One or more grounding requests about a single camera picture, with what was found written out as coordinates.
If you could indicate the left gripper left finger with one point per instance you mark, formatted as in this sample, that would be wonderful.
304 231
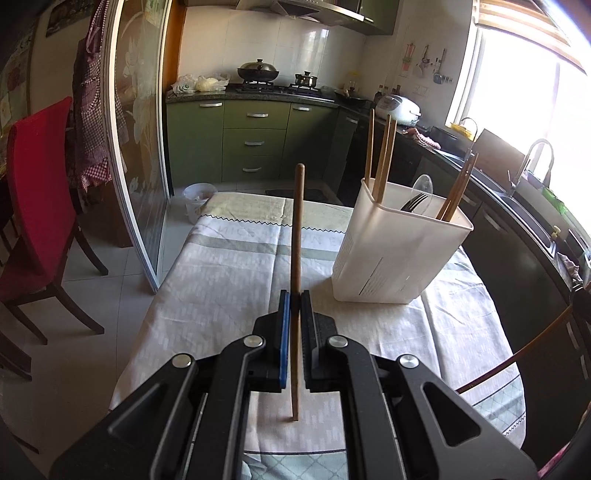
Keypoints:
269 366

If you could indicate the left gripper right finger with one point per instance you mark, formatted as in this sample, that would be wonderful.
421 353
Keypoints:
316 329

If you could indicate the dark brown wooden chopstick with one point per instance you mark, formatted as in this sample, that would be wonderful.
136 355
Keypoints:
295 289

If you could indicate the light wooden chopstick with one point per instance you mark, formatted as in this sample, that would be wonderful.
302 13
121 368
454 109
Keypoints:
387 163
384 148
370 147

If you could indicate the red-handled wooden chopstick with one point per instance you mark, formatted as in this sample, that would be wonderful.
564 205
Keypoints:
564 315

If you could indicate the clear plastic spoon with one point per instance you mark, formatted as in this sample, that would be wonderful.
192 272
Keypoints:
422 195

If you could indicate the green kitchen cabinets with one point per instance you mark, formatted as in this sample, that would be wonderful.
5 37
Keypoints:
238 137

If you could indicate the steel kitchen sink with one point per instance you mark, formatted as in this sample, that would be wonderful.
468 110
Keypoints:
504 213

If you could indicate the white grey tablecloth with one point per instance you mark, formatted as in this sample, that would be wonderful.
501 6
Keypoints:
231 270

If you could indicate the white plastic utensil holder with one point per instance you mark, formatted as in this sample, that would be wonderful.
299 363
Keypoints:
390 256

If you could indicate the white trash bin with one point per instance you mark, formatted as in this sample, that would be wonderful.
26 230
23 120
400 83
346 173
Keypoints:
195 196

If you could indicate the white rice cooker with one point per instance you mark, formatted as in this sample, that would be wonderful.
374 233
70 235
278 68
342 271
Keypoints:
400 109

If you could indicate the chrome sink faucet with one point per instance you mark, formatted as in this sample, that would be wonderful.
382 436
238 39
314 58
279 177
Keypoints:
529 162

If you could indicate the wooden cutting board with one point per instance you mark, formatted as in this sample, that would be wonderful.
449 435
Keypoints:
498 160

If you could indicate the small black pot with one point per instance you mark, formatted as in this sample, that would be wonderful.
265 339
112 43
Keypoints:
306 80

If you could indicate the black wok with lid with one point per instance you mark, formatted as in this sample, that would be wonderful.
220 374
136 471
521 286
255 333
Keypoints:
258 72

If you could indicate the red dining chair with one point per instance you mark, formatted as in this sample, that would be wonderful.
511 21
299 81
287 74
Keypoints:
43 207

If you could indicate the checked apron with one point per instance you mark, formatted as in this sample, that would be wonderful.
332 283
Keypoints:
92 154

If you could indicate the steel range hood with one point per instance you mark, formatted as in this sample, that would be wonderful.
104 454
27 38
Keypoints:
331 13

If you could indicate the glass sliding door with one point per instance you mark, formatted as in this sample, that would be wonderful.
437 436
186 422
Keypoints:
132 73

